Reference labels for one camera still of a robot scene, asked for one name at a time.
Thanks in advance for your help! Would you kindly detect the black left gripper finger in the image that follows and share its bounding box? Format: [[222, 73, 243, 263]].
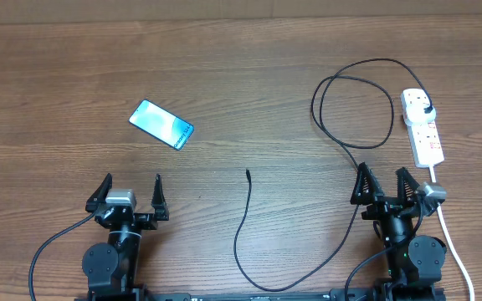
[[151, 174, 169, 221], [85, 173, 112, 212]]

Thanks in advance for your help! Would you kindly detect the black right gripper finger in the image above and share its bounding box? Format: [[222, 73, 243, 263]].
[[396, 167, 419, 206], [350, 162, 384, 206]]

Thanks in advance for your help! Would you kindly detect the smartphone with light blue screen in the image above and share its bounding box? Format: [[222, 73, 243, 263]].
[[129, 99, 194, 151]]

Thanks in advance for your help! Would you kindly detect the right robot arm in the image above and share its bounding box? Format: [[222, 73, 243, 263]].
[[344, 162, 447, 300]]

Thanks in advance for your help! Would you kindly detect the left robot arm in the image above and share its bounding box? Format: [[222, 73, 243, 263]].
[[82, 174, 169, 300]]

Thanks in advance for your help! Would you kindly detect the white charger plug adapter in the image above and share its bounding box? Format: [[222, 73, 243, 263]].
[[403, 103, 437, 126]]

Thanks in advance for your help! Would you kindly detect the white power strip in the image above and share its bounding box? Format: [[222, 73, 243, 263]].
[[400, 89, 444, 168]]

